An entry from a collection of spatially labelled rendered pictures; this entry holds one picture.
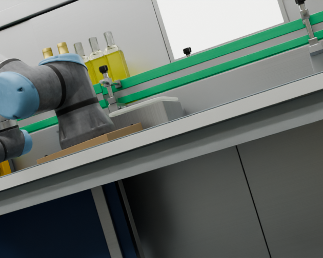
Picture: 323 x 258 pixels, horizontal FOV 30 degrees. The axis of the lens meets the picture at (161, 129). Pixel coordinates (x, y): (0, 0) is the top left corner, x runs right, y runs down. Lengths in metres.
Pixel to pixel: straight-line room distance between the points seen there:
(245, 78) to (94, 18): 0.65
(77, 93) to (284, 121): 0.53
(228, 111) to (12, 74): 0.51
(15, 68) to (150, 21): 0.82
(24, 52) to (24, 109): 0.96
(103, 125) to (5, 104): 0.25
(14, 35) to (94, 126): 0.96
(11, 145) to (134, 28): 0.68
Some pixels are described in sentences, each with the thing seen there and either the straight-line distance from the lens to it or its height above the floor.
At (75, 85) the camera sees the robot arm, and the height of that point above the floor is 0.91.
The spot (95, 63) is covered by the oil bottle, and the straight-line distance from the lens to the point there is 2.10.
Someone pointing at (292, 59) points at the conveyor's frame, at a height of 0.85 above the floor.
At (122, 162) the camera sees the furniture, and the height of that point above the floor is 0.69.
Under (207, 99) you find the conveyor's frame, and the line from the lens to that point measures 1.96.
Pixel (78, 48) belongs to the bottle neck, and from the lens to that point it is 2.15.
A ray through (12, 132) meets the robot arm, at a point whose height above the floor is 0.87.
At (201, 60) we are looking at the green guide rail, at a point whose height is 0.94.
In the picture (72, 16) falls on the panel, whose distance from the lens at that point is 2.32.
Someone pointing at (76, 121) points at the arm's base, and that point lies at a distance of 1.55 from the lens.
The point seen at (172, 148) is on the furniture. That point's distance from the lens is 1.45.
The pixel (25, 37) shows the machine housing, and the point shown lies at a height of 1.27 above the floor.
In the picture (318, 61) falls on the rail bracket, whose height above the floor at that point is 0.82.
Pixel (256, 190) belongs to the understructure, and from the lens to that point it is 2.17.
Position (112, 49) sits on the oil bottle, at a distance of 2.09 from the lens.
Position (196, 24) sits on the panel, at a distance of 2.18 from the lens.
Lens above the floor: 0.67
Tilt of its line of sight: 3 degrees up
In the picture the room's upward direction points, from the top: 17 degrees counter-clockwise
